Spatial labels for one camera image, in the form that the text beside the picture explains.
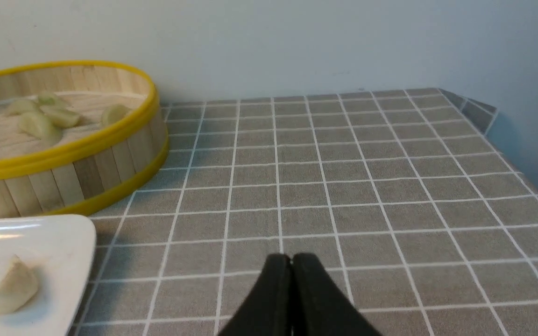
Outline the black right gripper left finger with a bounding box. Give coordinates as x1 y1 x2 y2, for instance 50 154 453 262
219 254 292 336

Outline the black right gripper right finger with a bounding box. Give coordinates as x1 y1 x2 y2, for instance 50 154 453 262
291 253 381 336

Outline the pale dumpling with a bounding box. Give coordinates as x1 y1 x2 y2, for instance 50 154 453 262
0 255 39 315

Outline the white rectangular plate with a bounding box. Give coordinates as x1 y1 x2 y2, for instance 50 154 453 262
0 215 97 336

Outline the grey checked tablecloth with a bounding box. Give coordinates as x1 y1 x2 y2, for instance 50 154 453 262
69 88 538 336

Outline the green dumpling in steamer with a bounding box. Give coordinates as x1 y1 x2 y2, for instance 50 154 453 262
39 105 81 128
18 112 63 146
36 91 70 108
100 104 132 128

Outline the yellow rimmed bamboo steamer basket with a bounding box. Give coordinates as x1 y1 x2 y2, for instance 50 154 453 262
0 60 170 218

